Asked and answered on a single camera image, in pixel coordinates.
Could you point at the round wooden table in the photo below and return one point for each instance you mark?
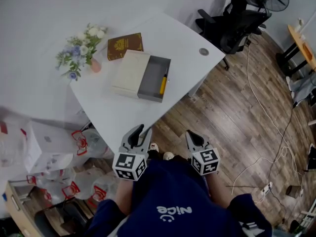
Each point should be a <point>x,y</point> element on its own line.
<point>302,46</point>

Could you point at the white desk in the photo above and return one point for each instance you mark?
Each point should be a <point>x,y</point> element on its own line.
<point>177,46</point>

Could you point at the flower bouquet in pink vase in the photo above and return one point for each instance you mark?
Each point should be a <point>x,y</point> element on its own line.
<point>79,51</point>

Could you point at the white power strip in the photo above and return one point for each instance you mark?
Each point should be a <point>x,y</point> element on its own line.
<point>266,188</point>

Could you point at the brown cylinder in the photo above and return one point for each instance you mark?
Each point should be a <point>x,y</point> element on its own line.
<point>292,191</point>

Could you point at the person's right forearm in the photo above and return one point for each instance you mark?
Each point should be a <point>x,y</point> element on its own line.
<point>219,189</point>

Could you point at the person's left shoe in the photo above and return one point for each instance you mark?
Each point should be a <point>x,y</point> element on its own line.
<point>153,146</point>

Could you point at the person's right shoe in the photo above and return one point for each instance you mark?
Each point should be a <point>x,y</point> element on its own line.
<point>168,155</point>

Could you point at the brown ornate book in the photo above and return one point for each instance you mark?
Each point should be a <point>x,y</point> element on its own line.
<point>124,46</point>

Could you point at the navy blue shirt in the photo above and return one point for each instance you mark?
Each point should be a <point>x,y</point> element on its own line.
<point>172,196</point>

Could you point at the white carton box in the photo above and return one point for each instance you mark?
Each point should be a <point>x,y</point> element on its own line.
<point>42,144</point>

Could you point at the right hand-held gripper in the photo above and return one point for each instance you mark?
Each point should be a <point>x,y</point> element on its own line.
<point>207,162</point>

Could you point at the pile of clear water bottles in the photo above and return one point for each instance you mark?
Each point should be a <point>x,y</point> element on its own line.
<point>96,142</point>

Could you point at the small white vase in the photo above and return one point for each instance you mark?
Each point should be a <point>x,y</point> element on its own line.
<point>300,22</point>

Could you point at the light wooden cabinet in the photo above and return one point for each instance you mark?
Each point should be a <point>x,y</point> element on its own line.
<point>17,206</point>

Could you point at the grey box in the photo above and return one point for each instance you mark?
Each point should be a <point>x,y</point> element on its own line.
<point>151,80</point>

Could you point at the person's shoe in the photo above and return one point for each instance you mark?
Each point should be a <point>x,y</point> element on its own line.
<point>153,146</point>
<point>168,155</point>

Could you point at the person's left forearm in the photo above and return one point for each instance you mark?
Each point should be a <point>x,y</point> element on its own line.
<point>124,196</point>

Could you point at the beige flat box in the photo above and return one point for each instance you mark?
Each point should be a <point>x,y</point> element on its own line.
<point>130,73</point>

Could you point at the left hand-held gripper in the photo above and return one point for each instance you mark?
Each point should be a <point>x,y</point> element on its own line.
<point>126,165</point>

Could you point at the round grey desk grommet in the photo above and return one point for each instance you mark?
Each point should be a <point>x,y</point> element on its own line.
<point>204,51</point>

